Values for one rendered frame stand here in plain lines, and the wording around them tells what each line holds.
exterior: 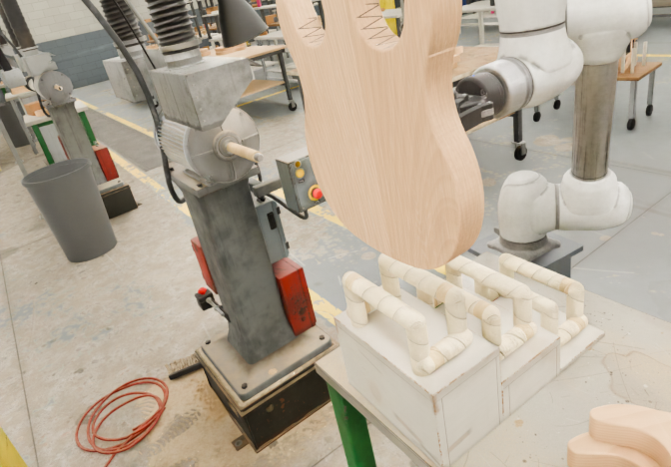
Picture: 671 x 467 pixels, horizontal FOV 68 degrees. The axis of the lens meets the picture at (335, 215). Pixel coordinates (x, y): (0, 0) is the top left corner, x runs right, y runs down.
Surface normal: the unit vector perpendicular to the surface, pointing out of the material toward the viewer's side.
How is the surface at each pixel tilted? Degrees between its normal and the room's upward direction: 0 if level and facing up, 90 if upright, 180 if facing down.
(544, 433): 0
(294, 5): 70
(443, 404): 90
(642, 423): 0
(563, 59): 83
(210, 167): 94
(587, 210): 98
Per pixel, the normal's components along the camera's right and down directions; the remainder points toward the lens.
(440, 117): 0.48, 0.05
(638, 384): -0.18, -0.88
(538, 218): -0.27, 0.45
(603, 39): -0.23, 0.70
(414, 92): -0.81, 0.40
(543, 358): 0.55, 0.27
